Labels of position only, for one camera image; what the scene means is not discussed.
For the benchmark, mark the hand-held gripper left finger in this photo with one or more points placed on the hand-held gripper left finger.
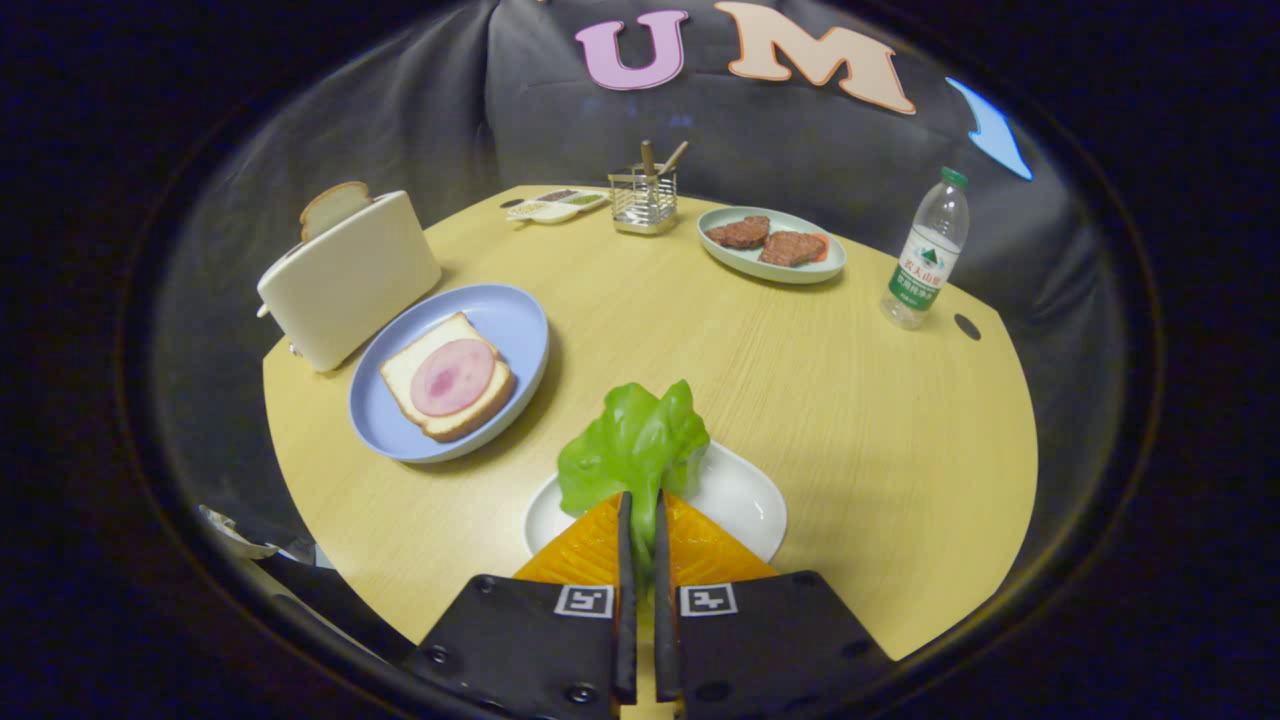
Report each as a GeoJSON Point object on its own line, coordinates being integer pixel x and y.
{"type": "Point", "coordinates": [520, 650]}

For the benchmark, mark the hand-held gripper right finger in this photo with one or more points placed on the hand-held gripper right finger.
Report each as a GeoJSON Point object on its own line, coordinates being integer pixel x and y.
{"type": "Point", "coordinates": [770, 650]}

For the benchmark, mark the green lettuce leaf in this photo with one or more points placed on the green lettuce leaf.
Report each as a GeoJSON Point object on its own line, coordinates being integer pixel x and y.
{"type": "Point", "coordinates": [630, 445]}

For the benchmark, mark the plain bread slice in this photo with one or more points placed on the plain bread slice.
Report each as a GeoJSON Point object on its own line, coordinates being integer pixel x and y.
{"type": "Point", "coordinates": [335, 205]}

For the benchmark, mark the white plate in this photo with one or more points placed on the white plate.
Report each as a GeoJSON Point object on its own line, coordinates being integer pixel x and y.
{"type": "Point", "coordinates": [740, 495]}

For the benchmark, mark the pink ham slice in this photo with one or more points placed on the pink ham slice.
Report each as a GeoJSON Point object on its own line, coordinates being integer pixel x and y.
{"type": "Point", "coordinates": [452, 377]}

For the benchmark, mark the bread slice under ham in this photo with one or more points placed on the bread slice under ham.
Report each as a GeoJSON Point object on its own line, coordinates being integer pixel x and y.
{"type": "Point", "coordinates": [410, 385]}

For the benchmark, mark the blue plate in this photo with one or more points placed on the blue plate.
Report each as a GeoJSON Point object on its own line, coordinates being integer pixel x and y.
{"type": "Point", "coordinates": [500, 320]}

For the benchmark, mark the pale green plate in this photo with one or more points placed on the pale green plate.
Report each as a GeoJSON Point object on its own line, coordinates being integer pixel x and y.
{"type": "Point", "coordinates": [735, 262]}

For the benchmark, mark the brown meat patty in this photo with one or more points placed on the brown meat patty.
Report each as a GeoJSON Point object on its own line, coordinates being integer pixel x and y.
{"type": "Point", "coordinates": [740, 233]}
{"type": "Point", "coordinates": [790, 248]}

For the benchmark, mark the white toaster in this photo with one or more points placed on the white toaster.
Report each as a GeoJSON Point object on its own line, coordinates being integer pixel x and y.
{"type": "Point", "coordinates": [350, 280]}

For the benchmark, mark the clear plastic water bottle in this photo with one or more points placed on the clear plastic water bottle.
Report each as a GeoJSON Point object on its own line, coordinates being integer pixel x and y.
{"type": "Point", "coordinates": [925, 260]}

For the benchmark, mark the white divided bean dish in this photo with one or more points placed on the white divided bean dish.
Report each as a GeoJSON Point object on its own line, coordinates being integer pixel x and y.
{"type": "Point", "coordinates": [555, 210]}

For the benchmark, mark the black backdrop cloth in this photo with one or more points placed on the black backdrop cloth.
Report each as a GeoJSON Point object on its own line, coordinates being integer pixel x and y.
{"type": "Point", "coordinates": [400, 120]}

